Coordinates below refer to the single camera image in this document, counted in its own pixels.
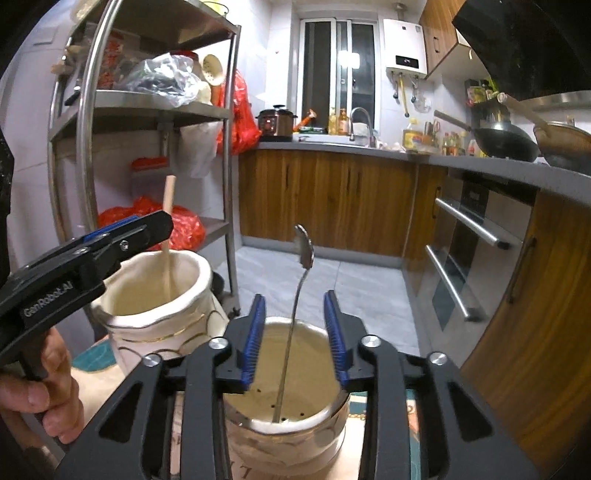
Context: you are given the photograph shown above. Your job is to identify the silver flower spoon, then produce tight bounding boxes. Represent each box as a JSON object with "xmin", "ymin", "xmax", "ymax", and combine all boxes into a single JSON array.
[{"xmin": 273, "ymin": 224, "xmax": 315, "ymax": 423}]

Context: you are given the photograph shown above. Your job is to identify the wooden kitchen cabinets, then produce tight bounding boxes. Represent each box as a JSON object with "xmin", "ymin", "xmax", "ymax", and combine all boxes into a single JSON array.
[{"xmin": 237, "ymin": 0, "xmax": 591, "ymax": 476}]

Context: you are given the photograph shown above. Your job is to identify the kitchen window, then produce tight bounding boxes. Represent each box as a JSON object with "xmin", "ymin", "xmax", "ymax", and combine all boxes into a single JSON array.
[{"xmin": 297, "ymin": 17, "xmax": 379, "ymax": 133}]

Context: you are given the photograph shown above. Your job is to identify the person's left hand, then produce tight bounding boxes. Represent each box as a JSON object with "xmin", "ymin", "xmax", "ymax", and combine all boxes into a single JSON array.
[{"xmin": 1, "ymin": 328, "xmax": 84, "ymax": 448}]

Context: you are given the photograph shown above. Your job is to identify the red plastic bag lower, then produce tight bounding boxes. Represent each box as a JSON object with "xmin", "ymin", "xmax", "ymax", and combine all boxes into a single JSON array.
[{"xmin": 98, "ymin": 196, "xmax": 206, "ymax": 250}]

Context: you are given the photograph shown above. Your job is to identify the quilted horse print table mat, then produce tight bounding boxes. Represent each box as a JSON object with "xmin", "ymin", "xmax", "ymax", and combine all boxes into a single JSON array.
[{"xmin": 72, "ymin": 339, "xmax": 421, "ymax": 479}]

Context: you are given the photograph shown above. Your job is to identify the white plastic bag hanging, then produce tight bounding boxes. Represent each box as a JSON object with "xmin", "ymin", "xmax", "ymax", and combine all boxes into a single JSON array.
[{"xmin": 175, "ymin": 121, "xmax": 222, "ymax": 179}]

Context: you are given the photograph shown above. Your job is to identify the stainless steel shelf rack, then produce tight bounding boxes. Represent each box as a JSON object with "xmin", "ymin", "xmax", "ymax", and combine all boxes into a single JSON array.
[{"xmin": 47, "ymin": 1, "xmax": 242, "ymax": 317}]

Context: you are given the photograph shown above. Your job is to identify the red plastic bag hanging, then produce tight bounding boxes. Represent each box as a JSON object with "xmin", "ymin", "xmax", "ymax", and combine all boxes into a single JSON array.
[{"xmin": 231, "ymin": 71, "xmax": 262, "ymax": 155}]

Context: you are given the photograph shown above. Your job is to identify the clear plastic bag on shelf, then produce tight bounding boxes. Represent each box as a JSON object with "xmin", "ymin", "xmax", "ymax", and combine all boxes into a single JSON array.
[{"xmin": 114, "ymin": 53, "xmax": 211, "ymax": 108}]

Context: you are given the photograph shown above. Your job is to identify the white floral ceramic utensil holder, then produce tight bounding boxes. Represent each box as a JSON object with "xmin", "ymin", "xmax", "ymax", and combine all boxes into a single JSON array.
[{"xmin": 90, "ymin": 249, "xmax": 352, "ymax": 477}]

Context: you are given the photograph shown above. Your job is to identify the built-in steel oven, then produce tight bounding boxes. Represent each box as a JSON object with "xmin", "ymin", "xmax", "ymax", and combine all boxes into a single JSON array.
[{"xmin": 403, "ymin": 166, "xmax": 538, "ymax": 366}]

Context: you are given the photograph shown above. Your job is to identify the chrome sink faucet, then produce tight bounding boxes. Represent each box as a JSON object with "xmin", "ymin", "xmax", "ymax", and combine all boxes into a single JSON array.
[{"xmin": 349, "ymin": 107, "xmax": 377, "ymax": 148}]

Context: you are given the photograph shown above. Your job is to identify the black wok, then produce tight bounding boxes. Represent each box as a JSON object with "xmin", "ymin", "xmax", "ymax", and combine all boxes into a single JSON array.
[{"xmin": 434, "ymin": 110, "xmax": 540, "ymax": 162}]

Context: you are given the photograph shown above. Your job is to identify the brown frying pan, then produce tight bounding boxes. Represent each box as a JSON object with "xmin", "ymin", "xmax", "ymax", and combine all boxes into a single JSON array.
[{"xmin": 497, "ymin": 92, "xmax": 591, "ymax": 176}]

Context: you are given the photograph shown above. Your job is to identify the white water heater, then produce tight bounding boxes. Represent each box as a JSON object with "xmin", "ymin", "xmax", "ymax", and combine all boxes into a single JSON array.
[{"xmin": 383, "ymin": 19, "xmax": 428, "ymax": 79}]

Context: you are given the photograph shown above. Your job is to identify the black range hood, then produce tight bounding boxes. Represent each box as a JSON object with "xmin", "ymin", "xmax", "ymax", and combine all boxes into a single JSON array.
[{"xmin": 453, "ymin": 0, "xmax": 590, "ymax": 100}]

